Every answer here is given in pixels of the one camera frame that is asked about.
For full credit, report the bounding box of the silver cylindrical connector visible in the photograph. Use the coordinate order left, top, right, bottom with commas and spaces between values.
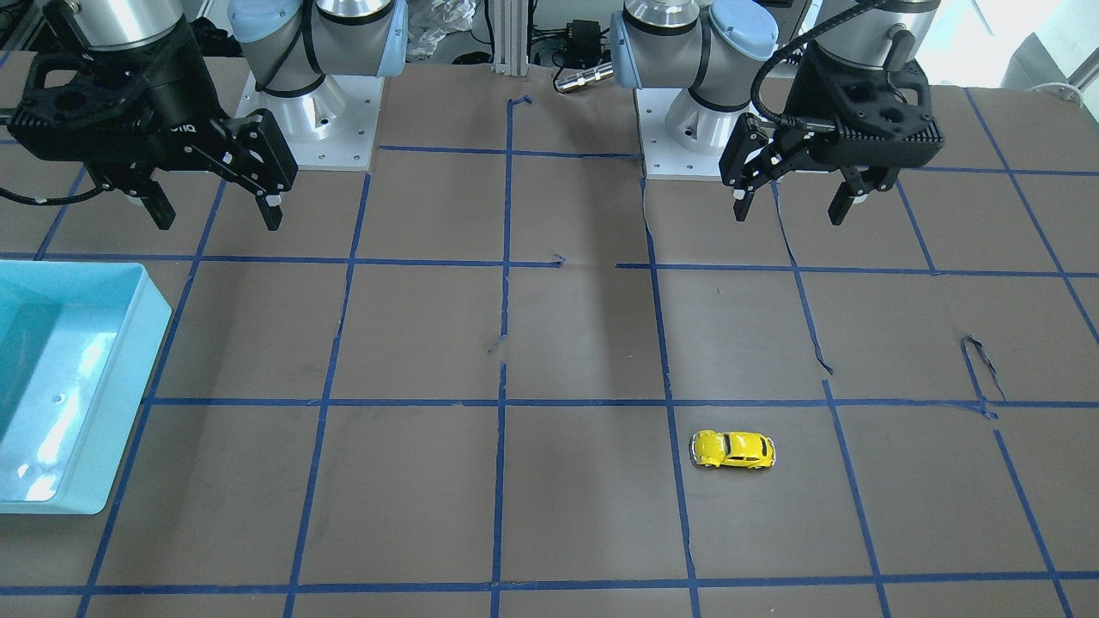
553, 62, 615, 93

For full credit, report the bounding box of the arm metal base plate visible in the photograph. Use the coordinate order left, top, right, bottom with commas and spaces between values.
237, 75, 386, 173
635, 88, 739, 181

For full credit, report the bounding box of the aluminium frame post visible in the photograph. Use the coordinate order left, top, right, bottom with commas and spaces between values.
486, 0, 531, 78

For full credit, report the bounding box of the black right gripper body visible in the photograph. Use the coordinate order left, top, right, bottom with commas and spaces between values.
7, 16, 298, 197

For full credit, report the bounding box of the yellow toy beetle car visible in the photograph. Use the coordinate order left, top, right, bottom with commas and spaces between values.
689, 429, 777, 470

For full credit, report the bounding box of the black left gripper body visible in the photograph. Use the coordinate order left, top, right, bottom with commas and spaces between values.
719, 38, 945, 189

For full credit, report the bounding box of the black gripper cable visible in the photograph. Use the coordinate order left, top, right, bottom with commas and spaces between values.
751, 0, 885, 130
0, 185, 108, 208

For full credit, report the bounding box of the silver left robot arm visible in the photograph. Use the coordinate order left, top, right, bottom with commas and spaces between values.
610, 1, 945, 227

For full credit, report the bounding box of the black power adapter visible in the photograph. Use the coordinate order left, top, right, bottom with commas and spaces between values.
562, 20, 604, 68

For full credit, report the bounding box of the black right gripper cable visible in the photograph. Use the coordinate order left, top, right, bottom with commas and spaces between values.
751, 0, 885, 130

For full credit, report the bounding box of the crumpled clear plastic bag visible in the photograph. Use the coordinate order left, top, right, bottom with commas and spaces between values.
407, 1, 478, 62

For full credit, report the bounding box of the light blue plastic bin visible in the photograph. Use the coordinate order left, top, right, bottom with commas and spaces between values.
1, 260, 173, 515

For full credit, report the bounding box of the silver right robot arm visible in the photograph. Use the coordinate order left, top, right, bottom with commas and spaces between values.
3, 1, 408, 231

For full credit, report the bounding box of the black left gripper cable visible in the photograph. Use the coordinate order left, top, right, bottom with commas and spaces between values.
0, 185, 108, 208

